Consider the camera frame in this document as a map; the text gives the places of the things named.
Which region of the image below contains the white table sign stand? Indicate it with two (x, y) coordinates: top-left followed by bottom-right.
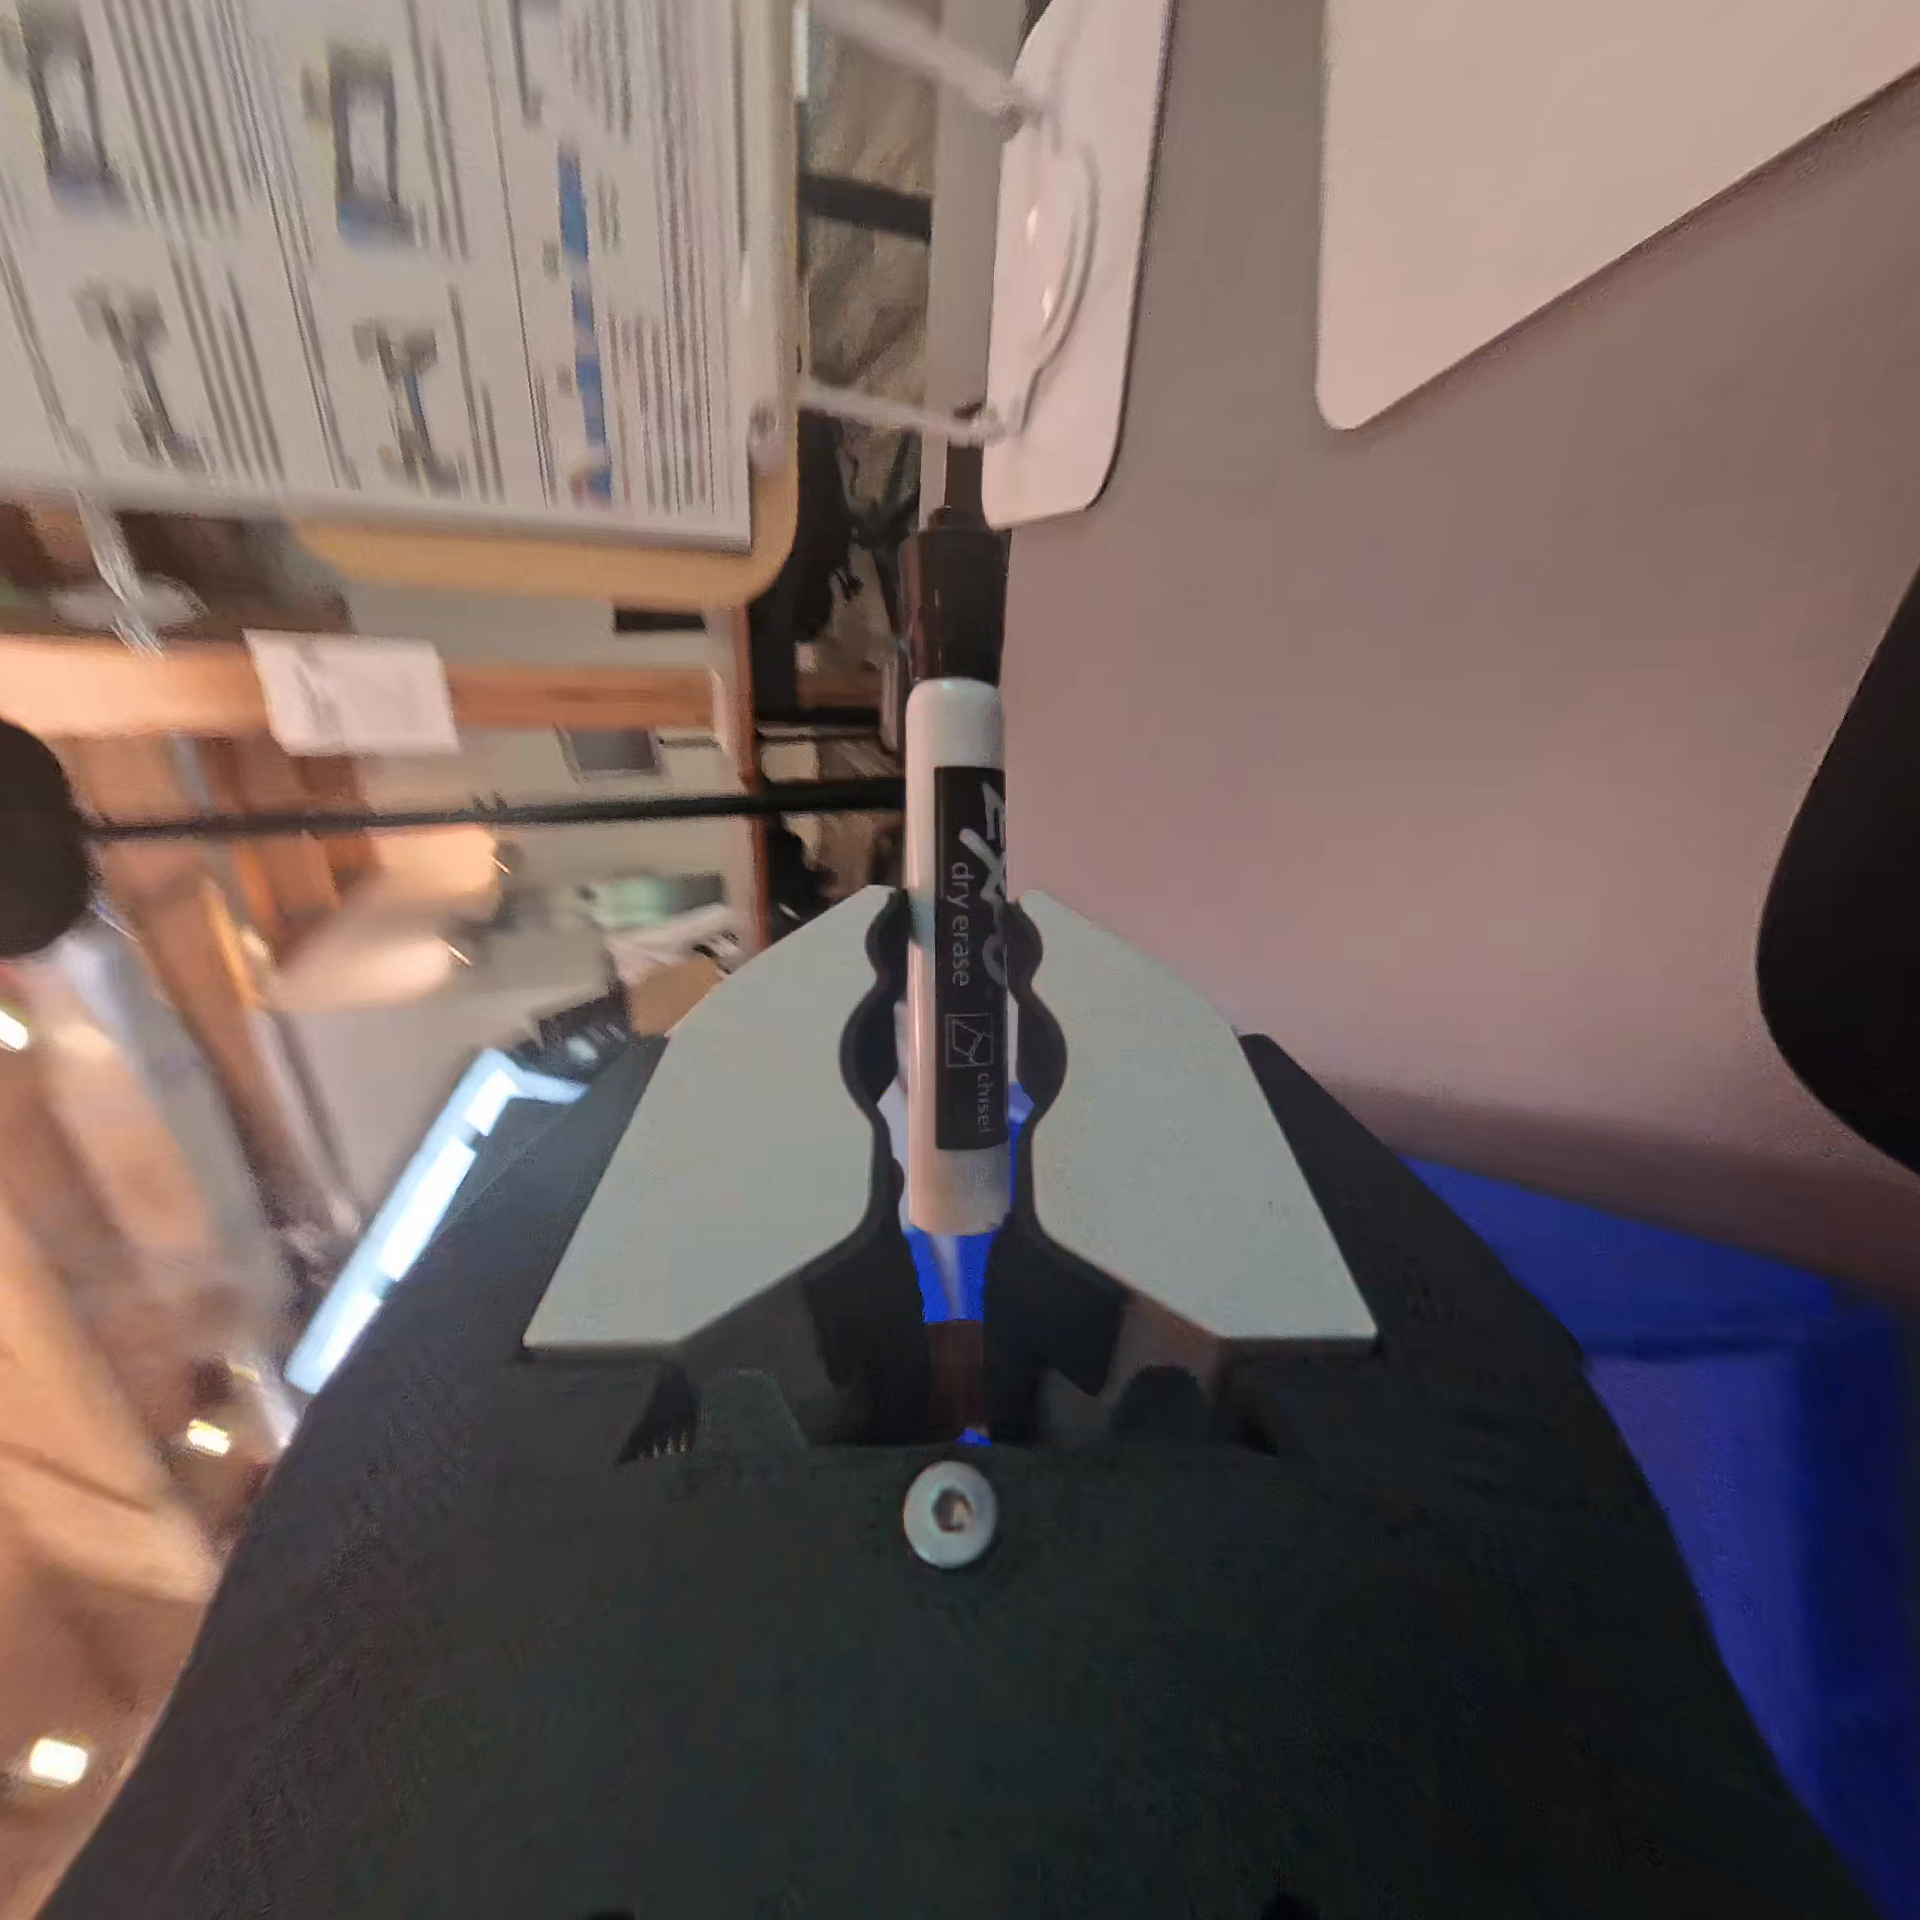
(0, 0), (1176, 612)

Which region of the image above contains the white whiteboard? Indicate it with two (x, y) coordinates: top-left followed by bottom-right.
(1312, 0), (1920, 435)

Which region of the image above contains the blue plastic bin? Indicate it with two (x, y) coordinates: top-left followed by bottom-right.
(899, 1155), (1920, 1834)

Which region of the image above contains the black vertical pole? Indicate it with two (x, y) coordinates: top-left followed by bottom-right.
(0, 720), (905, 968)

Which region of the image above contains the black whiteboard marker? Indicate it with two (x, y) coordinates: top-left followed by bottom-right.
(893, 676), (1033, 1249)

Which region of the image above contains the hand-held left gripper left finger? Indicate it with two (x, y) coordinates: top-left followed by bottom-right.
(526, 884), (940, 1431)

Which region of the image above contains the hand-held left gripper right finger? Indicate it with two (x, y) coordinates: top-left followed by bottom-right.
(985, 884), (1383, 1420)

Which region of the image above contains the black marker cap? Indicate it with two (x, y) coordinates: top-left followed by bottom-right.
(899, 505), (1002, 690)

